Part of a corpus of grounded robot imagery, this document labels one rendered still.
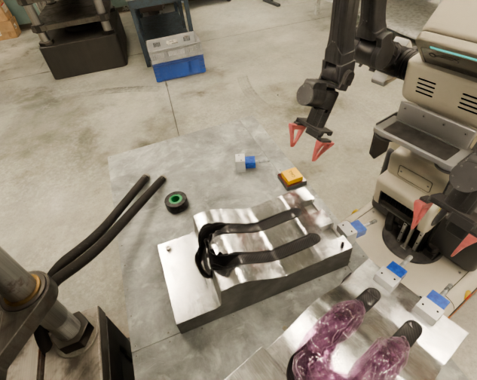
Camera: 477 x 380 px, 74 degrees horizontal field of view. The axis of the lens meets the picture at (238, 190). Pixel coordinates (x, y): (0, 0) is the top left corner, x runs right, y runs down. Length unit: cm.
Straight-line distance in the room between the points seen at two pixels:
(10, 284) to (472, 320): 188
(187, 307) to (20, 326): 35
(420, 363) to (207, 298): 49
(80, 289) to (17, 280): 138
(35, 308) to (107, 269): 136
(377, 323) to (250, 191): 60
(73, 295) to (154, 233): 112
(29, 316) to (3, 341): 6
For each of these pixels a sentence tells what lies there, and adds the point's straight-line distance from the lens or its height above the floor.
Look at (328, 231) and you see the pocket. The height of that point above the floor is 86.
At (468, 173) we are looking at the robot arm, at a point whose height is 120.
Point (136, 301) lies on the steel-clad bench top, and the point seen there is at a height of 80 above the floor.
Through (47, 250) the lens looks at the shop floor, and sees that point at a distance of 247.
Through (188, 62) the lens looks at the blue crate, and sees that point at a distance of 398.
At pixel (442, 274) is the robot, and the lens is 173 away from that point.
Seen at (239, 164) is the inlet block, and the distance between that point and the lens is 122.
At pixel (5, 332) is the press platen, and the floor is 104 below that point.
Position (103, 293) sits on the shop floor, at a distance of 207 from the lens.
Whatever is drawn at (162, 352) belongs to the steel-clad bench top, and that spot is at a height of 80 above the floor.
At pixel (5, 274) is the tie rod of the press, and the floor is 113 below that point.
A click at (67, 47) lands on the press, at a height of 35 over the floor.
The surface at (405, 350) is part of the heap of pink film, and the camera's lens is 83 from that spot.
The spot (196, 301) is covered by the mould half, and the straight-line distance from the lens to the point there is 87.
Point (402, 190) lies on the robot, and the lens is 124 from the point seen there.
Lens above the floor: 163
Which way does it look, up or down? 44 degrees down
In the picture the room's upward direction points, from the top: 8 degrees counter-clockwise
